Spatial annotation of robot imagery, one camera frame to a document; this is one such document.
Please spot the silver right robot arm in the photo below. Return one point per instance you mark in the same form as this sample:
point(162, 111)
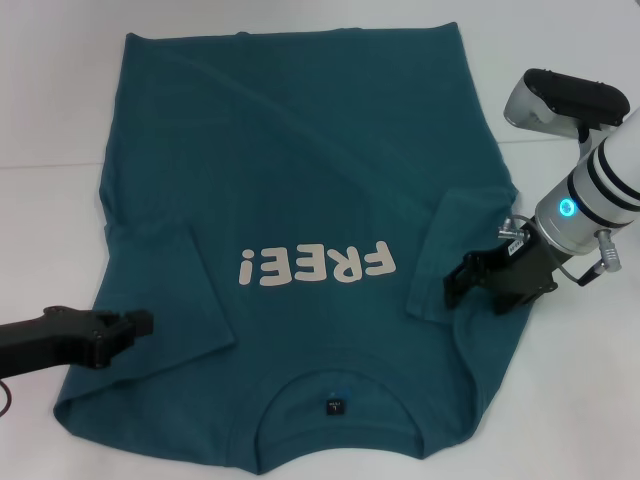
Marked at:
point(590, 200)

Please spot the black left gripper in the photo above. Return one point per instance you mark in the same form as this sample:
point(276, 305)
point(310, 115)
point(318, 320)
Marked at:
point(50, 340)

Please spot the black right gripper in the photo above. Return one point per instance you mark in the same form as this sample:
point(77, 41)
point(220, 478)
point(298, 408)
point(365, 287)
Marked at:
point(525, 270)

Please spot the teal blue printed t-shirt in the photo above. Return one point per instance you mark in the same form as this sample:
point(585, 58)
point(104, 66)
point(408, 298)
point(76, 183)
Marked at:
point(300, 150)

